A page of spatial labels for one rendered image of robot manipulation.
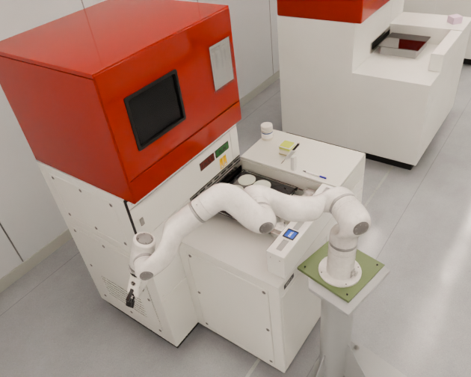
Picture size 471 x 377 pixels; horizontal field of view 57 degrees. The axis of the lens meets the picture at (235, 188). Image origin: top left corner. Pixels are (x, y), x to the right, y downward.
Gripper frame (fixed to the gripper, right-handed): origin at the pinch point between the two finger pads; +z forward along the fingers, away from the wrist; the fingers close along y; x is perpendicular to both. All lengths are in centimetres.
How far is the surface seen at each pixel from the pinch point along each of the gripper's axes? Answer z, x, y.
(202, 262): 18, -16, 49
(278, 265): -10, -51, 37
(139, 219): -7.9, 15.6, 34.5
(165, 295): 44, -2, 43
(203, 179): -12, -1, 77
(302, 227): -21, -56, 55
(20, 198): 75, 131, 102
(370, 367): 57, -122, 59
